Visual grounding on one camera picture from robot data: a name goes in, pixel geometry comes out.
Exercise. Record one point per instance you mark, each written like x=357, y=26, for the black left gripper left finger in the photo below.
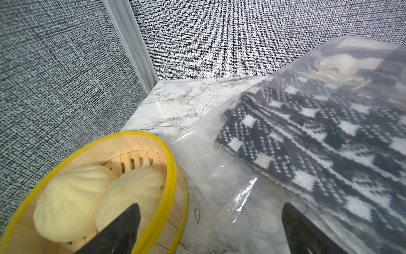
x=119, y=237

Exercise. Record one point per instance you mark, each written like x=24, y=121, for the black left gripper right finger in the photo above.
x=303, y=236

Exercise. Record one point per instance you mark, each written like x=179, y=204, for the yellow-rimmed bamboo steamer basket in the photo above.
x=120, y=152

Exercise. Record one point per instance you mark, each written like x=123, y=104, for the clear plastic vacuum bag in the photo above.
x=245, y=205

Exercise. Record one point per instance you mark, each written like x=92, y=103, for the right white steamed bun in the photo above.
x=142, y=186

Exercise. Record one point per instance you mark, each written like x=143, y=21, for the left white steamed bun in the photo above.
x=66, y=209

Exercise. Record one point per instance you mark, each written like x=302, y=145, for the cream grey plaid scarf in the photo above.
x=365, y=67

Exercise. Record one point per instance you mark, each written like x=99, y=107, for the black white knitted scarf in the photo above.
x=342, y=152

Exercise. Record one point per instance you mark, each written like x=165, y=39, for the white steamed bun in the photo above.
x=142, y=186
x=66, y=209

